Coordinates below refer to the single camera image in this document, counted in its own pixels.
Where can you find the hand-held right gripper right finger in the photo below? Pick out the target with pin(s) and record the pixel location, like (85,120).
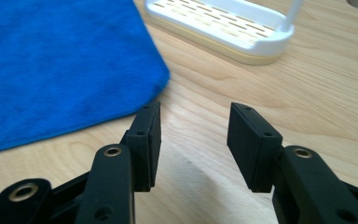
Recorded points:
(254,149)

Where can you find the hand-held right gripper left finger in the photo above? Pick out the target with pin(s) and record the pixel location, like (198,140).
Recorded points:
(143,149)

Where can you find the blue cloth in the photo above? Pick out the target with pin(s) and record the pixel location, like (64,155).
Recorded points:
(59,68)

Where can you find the white slotted drain rack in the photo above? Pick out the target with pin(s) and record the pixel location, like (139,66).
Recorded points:
(227,28)

